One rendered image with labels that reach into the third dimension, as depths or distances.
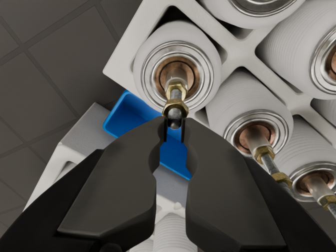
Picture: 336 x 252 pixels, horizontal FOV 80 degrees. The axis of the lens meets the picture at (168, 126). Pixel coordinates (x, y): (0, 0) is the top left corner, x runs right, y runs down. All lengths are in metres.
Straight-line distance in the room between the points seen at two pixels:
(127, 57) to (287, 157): 0.25
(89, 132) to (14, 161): 0.39
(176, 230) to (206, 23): 0.39
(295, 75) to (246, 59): 0.07
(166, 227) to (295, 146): 0.30
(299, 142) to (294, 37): 0.14
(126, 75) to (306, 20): 0.22
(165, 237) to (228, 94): 0.32
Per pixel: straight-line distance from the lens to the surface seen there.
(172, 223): 0.49
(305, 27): 0.26
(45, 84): 0.58
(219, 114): 0.25
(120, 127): 0.45
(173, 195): 0.46
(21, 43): 0.58
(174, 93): 0.17
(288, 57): 0.26
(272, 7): 0.22
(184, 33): 0.21
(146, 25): 0.28
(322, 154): 0.32
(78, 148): 0.41
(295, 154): 0.32
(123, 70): 0.30
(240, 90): 0.27
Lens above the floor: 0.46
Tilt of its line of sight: 59 degrees down
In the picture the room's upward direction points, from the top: 174 degrees counter-clockwise
